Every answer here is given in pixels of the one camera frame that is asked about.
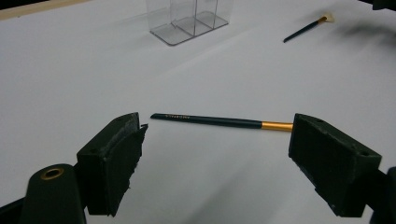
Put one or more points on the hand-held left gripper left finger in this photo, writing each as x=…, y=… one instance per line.
x=109, y=161

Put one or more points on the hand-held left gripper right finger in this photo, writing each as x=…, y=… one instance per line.
x=336, y=165

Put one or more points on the dark makeup brush gold ferrule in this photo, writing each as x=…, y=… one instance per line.
x=218, y=120

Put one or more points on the dark makeup brush cream bristles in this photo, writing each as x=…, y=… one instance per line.
x=303, y=30

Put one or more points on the clear acrylic organizer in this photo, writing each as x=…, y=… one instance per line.
x=190, y=26

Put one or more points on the white paper work mat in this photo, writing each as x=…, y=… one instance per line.
x=218, y=77

